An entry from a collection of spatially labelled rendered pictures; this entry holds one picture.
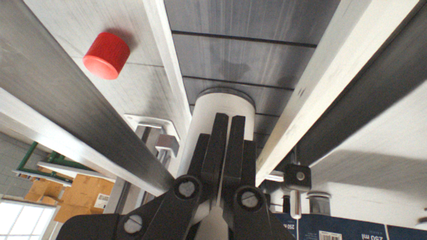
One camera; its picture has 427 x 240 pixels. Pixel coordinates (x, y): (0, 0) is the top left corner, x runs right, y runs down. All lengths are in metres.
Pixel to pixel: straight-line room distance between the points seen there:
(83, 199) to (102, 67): 1.80
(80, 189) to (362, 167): 1.94
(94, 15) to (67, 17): 0.03
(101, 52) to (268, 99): 0.15
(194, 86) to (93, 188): 1.82
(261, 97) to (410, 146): 0.15
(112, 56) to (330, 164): 0.27
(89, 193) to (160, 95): 1.71
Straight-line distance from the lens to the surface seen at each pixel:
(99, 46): 0.22
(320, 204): 0.45
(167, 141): 0.26
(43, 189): 4.49
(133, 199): 0.34
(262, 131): 0.21
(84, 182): 2.02
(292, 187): 0.25
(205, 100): 0.15
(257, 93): 0.16
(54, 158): 2.27
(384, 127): 0.21
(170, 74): 0.16
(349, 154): 0.26
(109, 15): 0.21
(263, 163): 0.20
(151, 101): 0.31
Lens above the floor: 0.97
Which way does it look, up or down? 28 degrees down
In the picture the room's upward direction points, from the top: 169 degrees counter-clockwise
